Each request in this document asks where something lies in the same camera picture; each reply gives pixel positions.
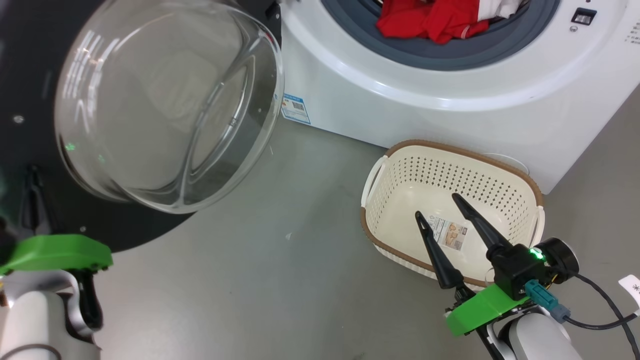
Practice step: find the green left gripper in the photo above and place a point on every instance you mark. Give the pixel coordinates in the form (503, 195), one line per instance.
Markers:
(55, 252)

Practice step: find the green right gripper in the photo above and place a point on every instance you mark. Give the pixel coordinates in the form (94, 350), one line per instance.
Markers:
(480, 310)

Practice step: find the black round glass washer door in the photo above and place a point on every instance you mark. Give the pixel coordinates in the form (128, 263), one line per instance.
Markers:
(30, 75)

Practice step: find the red and white garment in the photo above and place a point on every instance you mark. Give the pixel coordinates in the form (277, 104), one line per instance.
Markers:
(430, 20)

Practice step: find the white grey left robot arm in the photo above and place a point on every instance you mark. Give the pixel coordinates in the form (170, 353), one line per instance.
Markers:
(35, 320)

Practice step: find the cream laundry basket brown rim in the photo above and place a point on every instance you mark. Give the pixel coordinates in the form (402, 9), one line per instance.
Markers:
(415, 175)

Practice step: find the white front-load washing machine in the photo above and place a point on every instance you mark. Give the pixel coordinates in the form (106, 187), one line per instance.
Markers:
(400, 100)

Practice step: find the product label sticker with barcode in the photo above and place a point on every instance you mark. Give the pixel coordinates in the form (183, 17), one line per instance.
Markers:
(452, 235)

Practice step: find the blue energy label sticker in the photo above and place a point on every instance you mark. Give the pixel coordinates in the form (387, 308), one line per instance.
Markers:
(296, 109)

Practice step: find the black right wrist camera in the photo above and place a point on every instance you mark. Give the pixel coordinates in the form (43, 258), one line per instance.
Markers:
(520, 270)

